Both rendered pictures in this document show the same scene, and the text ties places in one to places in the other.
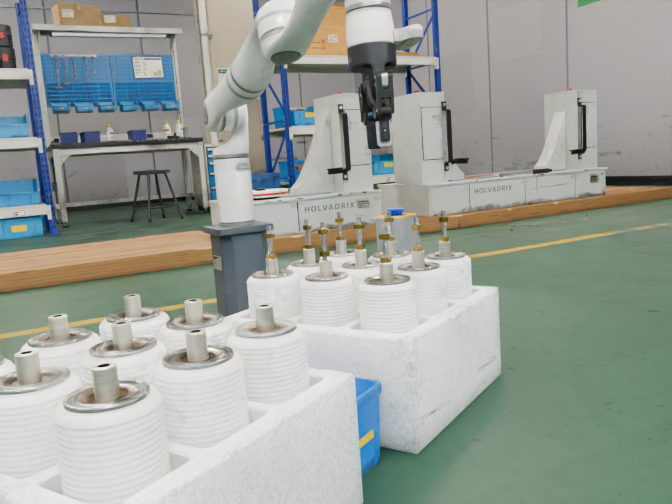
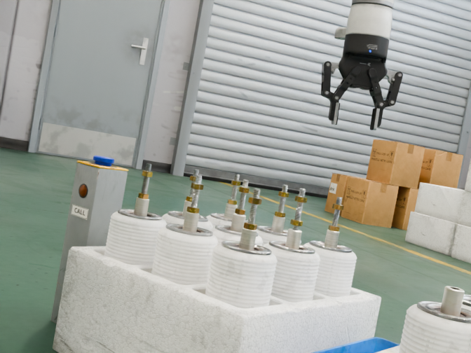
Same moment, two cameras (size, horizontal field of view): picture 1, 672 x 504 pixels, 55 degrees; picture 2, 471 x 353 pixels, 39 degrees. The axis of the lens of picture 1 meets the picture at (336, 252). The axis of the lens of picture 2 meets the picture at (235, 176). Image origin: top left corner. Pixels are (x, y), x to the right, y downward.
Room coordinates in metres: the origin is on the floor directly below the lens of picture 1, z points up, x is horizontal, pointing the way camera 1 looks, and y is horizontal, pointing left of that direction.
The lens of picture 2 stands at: (1.08, 1.08, 0.40)
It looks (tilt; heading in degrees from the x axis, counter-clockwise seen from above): 3 degrees down; 276
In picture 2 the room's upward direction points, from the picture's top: 10 degrees clockwise
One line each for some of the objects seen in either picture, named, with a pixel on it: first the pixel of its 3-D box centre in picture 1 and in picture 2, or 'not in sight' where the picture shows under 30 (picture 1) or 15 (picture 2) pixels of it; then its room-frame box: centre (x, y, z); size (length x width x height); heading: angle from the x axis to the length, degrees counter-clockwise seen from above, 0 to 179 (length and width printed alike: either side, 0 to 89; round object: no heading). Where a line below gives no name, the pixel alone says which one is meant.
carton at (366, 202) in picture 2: not in sight; (369, 202); (0.62, -3.70, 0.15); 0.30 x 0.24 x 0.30; 116
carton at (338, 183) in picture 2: not in sight; (352, 196); (0.72, -4.01, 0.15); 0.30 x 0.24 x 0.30; 26
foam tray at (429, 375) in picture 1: (366, 348); (219, 322); (1.18, -0.05, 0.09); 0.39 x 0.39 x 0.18; 57
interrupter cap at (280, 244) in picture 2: (326, 277); (291, 247); (1.08, 0.02, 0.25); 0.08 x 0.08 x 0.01
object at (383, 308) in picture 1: (390, 334); (320, 298); (1.02, -0.08, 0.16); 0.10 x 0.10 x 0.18
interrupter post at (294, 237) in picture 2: (326, 269); (293, 239); (1.08, 0.02, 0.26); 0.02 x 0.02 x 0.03
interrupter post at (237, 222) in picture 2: (360, 258); (237, 224); (1.18, -0.05, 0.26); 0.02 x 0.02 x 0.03
